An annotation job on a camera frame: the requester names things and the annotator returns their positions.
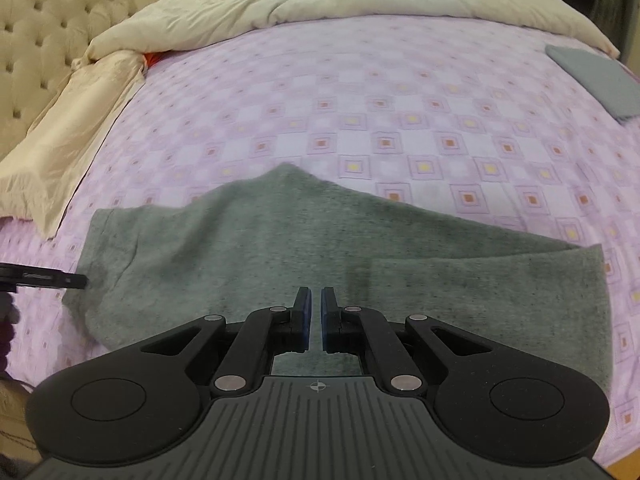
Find folded blue-grey cloth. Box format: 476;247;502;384
545;44;640;123

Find cream tufted headboard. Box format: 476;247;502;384
0;0;166;161

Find cream satin pillow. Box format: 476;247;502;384
0;50;148;238

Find bed with purple patterned sheet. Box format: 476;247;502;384
0;14;640;463

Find grey pants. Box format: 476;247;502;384
62;162;615;396

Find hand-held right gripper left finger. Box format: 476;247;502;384
141;286;312;393

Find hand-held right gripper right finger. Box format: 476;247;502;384
321;286;493;393

